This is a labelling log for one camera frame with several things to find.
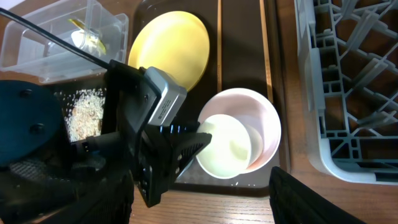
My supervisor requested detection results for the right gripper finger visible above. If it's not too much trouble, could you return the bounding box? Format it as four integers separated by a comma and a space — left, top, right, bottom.
269, 166, 363, 224

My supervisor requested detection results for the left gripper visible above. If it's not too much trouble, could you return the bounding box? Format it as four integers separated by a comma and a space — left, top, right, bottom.
73, 60, 211, 207

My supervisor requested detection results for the white cup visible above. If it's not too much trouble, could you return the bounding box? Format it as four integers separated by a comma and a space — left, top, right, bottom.
197, 114, 264, 179

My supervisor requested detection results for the wooden chopstick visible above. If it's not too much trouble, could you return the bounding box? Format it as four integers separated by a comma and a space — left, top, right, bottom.
217, 0, 222, 92
259, 0, 274, 103

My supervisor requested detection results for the pile of rice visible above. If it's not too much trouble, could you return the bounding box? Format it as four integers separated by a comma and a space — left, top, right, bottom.
65, 88, 105, 142

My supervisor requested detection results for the green yellow snack wrapper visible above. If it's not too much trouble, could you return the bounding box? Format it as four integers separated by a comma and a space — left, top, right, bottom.
68, 19, 107, 56

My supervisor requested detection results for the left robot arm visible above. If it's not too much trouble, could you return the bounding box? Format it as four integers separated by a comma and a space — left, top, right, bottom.
1, 61, 211, 223

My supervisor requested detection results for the grey dishwasher rack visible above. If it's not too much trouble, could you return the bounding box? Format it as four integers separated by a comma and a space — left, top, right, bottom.
294, 0, 397, 185

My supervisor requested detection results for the pink bowl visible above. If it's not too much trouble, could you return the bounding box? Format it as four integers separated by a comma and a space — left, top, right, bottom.
198, 88, 282, 174

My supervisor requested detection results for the yellow plate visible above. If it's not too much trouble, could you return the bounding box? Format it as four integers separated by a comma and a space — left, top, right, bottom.
128, 11, 210, 91

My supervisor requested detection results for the brown serving tray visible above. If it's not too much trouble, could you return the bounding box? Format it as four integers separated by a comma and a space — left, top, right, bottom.
132, 0, 290, 197

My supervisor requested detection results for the crumpled white tissue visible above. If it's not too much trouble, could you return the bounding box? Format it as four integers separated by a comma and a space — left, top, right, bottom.
71, 30, 106, 56

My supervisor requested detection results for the clear plastic bin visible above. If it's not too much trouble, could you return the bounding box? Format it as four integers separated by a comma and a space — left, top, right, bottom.
1, 0, 129, 83

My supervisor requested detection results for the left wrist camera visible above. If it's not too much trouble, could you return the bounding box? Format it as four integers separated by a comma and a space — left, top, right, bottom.
144, 67, 187, 126

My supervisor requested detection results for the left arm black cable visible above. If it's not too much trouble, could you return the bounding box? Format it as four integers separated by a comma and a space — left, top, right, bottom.
0, 7, 111, 70

